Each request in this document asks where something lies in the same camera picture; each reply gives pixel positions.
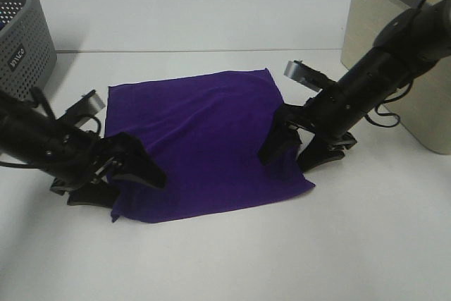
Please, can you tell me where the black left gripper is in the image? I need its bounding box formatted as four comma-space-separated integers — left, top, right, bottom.
43, 132, 166, 209

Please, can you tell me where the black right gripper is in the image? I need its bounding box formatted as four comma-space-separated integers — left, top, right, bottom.
258, 82, 359, 171

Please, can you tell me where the purple towel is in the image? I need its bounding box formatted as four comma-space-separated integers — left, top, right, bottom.
105, 69, 314, 223

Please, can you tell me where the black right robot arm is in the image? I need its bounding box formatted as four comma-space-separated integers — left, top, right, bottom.
258, 0, 450, 172

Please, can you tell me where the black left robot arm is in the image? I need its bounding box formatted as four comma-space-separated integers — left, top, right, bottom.
1, 87, 166, 208

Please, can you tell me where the grey perforated plastic basket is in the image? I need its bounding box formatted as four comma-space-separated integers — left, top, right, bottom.
1, 0, 57, 101

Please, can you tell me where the beige plastic bin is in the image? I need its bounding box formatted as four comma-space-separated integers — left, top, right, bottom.
341, 0, 450, 154

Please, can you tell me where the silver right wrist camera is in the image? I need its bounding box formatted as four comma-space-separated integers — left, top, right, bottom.
284, 61, 334, 92

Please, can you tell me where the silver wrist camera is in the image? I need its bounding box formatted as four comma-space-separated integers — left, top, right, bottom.
284, 61, 334, 92
61, 90, 106, 128

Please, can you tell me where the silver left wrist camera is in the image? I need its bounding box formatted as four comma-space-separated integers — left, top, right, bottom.
61, 90, 106, 128

